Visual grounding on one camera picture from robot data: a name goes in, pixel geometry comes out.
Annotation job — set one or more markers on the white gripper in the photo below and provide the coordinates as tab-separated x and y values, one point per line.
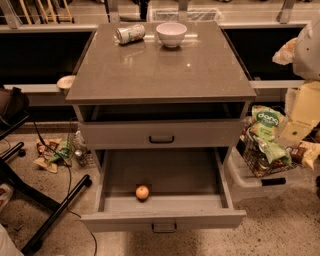
307	55

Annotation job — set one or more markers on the orange fruit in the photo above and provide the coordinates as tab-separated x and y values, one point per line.
142	192

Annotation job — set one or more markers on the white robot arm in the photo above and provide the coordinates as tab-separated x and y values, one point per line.
306	58

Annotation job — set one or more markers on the closed grey upper drawer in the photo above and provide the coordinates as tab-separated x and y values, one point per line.
137	135

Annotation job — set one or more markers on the grey drawer cabinet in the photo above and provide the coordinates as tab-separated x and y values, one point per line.
199	80

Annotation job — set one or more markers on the open grey lower drawer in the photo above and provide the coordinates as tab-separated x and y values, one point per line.
187	190

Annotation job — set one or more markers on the green snack bag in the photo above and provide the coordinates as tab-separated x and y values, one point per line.
264	128

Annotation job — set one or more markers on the brown yellow snack bag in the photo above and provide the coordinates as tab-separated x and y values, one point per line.
305	153

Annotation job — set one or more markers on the white ceramic bowl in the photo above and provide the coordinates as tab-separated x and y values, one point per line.
171	34

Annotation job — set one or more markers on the clear plastic bin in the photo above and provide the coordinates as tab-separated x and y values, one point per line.
244	185

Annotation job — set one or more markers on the white mesh tray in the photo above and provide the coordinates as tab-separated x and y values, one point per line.
191	15

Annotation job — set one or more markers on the green white soda can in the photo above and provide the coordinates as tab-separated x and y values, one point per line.
130	34

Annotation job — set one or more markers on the snack wrappers on floor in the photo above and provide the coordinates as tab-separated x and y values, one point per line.
51	152

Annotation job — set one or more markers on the wire basket right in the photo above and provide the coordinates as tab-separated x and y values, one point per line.
255	159

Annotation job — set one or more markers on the wire basket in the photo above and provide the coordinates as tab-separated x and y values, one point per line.
79	151
255	159

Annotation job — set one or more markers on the wire basket left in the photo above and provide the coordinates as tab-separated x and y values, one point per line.
79	151

